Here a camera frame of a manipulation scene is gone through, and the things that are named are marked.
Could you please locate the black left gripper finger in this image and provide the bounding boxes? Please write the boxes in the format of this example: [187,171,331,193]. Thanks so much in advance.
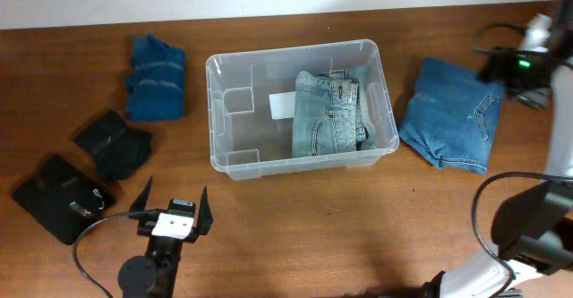
[196,187,213,235]
[129,176,153,213]

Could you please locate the medium blue jeans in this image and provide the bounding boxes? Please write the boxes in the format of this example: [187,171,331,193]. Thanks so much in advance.
[398,58,505,175]

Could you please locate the dark blue taped knit garment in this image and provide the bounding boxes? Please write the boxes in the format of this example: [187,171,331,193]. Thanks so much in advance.
[124,34,185,122]

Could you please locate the light washed jeans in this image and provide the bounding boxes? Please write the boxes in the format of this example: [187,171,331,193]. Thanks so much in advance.
[292,65,378,158]

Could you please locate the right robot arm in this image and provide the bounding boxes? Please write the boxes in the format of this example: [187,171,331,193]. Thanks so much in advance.
[206,0,572,297]

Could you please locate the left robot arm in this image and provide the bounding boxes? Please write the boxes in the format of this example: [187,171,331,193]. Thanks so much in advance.
[117,179,196,298]

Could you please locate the small black folded garment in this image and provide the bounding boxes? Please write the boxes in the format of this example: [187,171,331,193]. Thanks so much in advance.
[73,110,153,182]

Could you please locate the large black folded garment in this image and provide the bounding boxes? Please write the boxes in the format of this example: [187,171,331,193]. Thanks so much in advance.
[13,154,115,245]

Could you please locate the clear plastic storage bin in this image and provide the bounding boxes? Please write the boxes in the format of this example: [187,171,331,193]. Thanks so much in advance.
[206,39,399,180]

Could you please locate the white label in bin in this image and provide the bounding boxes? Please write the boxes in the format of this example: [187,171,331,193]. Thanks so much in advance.
[269,91,295,120]

